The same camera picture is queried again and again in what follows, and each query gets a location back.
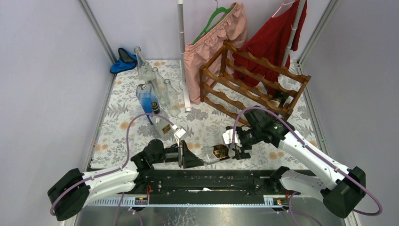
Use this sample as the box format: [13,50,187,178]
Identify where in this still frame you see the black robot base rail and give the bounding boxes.
[127,169,293,205]

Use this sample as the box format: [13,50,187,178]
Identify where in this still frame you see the blue glass bottle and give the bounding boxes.
[136,81,158,113]

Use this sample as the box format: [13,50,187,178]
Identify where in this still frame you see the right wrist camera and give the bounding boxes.
[222,129,242,148]

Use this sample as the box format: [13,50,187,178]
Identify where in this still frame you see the dark green wine bottle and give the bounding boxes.
[270,91,289,108]

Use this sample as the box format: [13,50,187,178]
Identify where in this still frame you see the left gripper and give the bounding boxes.
[151,141,204,170]

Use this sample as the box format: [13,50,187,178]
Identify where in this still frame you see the purple cable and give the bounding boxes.
[49,113,179,217]
[231,106,383,217]

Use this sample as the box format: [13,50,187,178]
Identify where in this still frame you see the clear glass bottle tall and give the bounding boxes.
[134,46,154,83]

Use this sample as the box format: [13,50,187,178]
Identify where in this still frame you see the wooden wine rack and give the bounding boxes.
[199,40,311,124]

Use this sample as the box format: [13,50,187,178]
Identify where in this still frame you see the clear square liquor bottle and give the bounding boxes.
[199,144,235,164]

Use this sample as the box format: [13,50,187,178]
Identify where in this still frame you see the pink skirt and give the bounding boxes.
[184,2,248,105]

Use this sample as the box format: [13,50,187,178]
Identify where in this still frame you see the floral tablecloth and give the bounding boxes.
[89,60,318,170]

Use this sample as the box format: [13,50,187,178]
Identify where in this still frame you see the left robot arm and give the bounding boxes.
[47,139,204,221]

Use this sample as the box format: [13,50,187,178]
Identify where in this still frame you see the pink clothes hanger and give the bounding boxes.
[271,0,295,18]

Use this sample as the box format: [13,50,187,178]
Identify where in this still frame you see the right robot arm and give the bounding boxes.
[222,106,366,218]

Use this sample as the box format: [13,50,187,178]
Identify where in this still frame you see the clear liquor bottle gold label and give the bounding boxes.
[150,102,173,140]

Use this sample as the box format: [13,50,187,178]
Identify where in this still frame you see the white pole base foot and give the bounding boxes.
[179,81,192,112]

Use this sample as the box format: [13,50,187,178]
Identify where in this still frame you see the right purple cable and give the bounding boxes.
[231,106,383,217]

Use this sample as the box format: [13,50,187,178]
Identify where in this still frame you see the blue cloth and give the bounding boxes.
[110,48,137,74]

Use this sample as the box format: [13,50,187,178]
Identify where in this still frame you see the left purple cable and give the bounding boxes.
[49,113,179,217]

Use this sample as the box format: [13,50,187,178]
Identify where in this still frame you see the red garment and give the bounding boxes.
[232,0,300,82]

